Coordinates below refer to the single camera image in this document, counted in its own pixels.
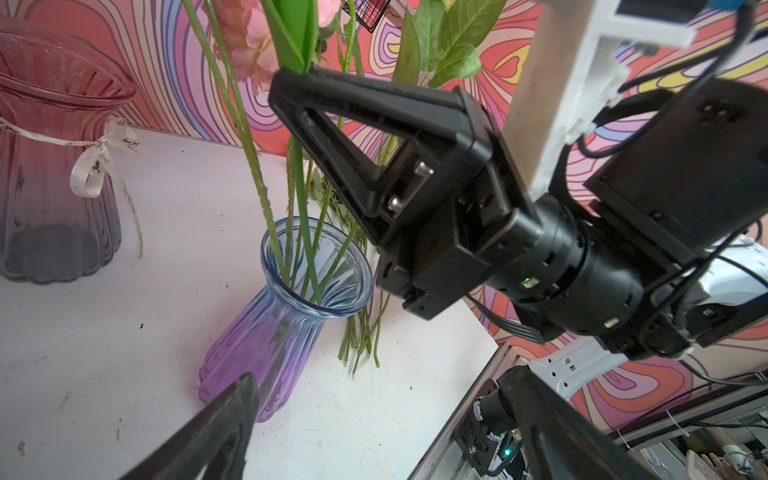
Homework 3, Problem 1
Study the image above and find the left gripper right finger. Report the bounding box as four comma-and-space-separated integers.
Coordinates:
500, 366, 655, 480

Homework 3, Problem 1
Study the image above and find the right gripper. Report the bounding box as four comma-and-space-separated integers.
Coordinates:
290, 68, 540, 319

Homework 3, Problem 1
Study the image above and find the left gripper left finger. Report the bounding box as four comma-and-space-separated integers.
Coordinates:
123, 373, 259, 479

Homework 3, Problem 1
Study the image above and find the purple-blue glass vase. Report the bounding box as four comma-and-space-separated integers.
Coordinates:
198, 218, 374, 422

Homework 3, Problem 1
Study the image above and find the large pink rose stem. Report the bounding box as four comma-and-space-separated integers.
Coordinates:
311, 0, 508, 295

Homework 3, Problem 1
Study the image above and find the pink carnation stem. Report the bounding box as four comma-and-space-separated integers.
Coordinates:
182, 0, 288, 280

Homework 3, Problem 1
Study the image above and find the red-grey glass vase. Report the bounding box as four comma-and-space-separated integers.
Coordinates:
1, 17, 138, 284

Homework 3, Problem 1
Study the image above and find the single pink bud stem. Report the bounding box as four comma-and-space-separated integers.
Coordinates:
262, 1, 320, 302

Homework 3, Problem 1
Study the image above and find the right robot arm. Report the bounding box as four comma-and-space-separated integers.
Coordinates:
269, 68, 767, 360

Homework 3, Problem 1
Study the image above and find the bunch of artificial flowers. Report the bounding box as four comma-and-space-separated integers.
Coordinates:
338, 288, 390, 378

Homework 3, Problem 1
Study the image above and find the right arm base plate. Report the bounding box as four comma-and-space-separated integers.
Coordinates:
452, 379, 522, 477

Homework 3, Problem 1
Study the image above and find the back wire basket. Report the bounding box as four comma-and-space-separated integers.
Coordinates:
354, 0, 391, 33

